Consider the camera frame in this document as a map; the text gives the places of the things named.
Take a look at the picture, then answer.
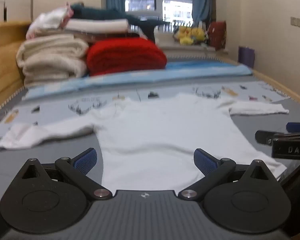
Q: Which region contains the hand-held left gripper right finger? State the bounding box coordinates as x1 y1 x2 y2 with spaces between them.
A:
177 148 276 202

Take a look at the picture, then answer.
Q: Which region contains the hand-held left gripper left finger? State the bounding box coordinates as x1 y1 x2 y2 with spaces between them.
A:
21 147 113 201

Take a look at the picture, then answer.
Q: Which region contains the white long-sleeved shirt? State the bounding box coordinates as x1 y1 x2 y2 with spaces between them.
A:
0 93 290 191

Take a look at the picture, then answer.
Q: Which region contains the deer print bed sheet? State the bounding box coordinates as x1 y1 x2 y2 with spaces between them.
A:
0 80 292 138

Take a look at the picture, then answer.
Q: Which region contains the purple bin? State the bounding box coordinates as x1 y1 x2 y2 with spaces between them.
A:
238 46 255 68

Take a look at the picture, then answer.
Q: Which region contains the light blue blanket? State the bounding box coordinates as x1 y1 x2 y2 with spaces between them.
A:
24 61 253 100

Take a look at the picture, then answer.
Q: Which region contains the folded beige fleece blanket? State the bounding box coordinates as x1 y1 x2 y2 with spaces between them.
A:
16 34 90 87

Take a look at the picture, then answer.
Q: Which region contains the folded red knit sweater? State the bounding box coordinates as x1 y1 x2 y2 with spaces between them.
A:
86 37 168 77

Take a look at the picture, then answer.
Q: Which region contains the yellow plush toy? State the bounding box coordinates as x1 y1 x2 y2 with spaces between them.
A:
175 26 206 45

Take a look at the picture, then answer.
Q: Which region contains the wooden headboard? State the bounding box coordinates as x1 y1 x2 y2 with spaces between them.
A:
0 21 34 117

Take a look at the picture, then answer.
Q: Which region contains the folded white cloth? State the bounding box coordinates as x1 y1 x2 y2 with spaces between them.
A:
65 19 129 34

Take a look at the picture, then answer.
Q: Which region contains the pink and white cloth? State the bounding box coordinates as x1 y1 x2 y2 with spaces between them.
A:
26 2 74 40

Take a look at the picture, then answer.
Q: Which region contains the dark teal garment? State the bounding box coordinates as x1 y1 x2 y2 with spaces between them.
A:
69 3 170 43

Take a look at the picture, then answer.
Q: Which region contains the window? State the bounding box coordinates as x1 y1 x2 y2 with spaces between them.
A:
124 0 194 24

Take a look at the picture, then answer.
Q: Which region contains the wooden bed frame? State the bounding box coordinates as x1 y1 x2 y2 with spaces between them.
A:
224 56 300 120

